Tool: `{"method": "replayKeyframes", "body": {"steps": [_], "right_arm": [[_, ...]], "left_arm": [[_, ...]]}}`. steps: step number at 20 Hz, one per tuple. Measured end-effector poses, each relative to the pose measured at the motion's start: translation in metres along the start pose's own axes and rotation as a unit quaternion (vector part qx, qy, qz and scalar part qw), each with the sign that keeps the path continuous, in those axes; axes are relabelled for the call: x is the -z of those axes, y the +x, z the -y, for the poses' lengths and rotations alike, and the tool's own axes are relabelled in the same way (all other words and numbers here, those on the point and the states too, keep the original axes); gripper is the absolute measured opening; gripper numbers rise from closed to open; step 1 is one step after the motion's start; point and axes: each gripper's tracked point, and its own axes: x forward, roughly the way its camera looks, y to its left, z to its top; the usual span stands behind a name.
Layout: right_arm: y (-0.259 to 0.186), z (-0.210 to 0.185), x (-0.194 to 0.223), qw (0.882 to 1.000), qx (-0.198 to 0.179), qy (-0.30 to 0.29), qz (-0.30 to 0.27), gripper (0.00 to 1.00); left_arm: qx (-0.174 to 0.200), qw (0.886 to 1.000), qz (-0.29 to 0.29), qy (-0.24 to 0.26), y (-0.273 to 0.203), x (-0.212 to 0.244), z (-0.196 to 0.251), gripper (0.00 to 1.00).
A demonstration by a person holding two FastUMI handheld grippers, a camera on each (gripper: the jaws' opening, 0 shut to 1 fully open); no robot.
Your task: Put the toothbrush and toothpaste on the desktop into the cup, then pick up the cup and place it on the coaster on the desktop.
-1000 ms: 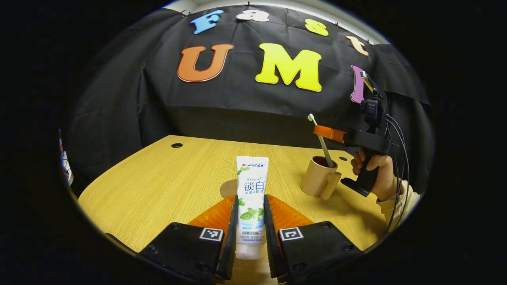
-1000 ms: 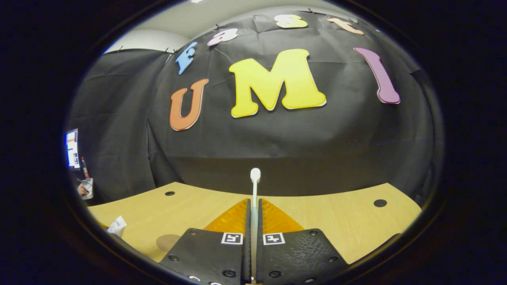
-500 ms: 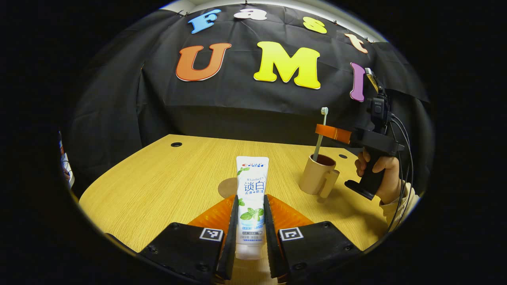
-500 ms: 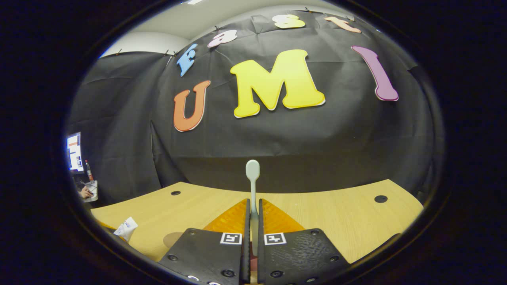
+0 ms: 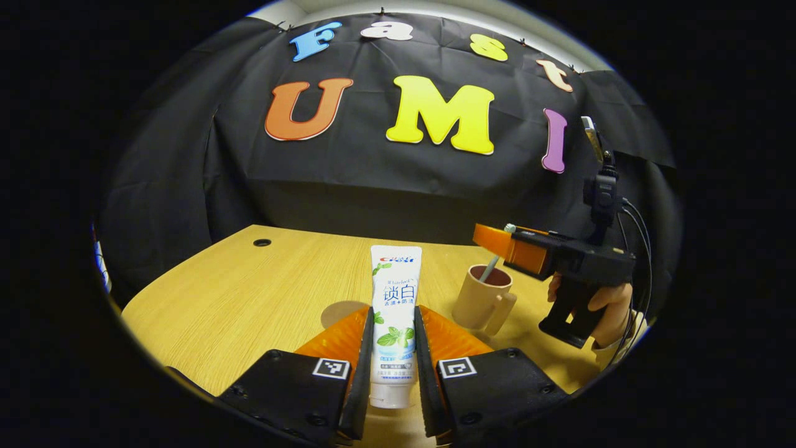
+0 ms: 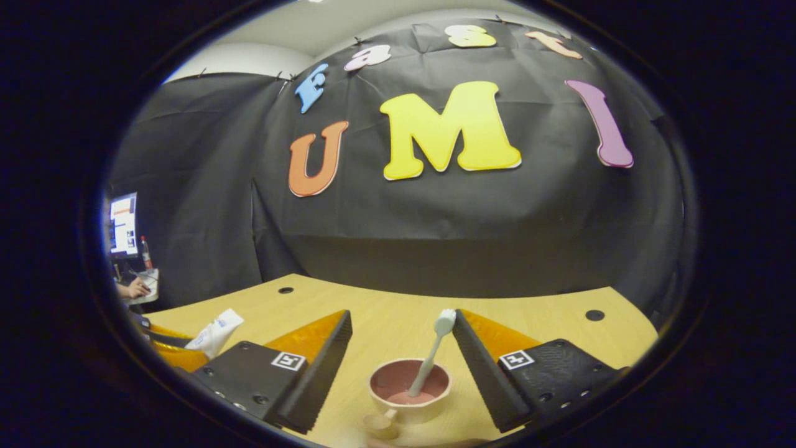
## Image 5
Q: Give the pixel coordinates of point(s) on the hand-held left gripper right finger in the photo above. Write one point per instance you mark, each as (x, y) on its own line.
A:
(426, 386)

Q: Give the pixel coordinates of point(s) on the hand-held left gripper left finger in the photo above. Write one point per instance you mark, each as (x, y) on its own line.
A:
(362, 392)

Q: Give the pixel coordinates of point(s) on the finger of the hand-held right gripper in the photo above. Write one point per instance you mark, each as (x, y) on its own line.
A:
(528, 256)
(491, 239)

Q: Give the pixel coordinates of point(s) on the pale green toothbrush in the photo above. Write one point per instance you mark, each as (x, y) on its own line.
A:
(489, 269)

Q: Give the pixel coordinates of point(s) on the beige cup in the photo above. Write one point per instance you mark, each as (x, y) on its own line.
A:
(476, 305)

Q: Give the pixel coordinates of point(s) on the round brown coaster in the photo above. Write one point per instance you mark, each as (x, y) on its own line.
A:
(339, 311)

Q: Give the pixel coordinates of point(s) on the white toothpaste tube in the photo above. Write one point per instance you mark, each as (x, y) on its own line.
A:
(396, 292)

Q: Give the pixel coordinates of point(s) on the wooden desktop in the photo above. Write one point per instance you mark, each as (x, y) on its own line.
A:
(249, 298)

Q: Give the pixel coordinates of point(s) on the black backdrop cloth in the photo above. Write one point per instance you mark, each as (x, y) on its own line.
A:
(373, 186)

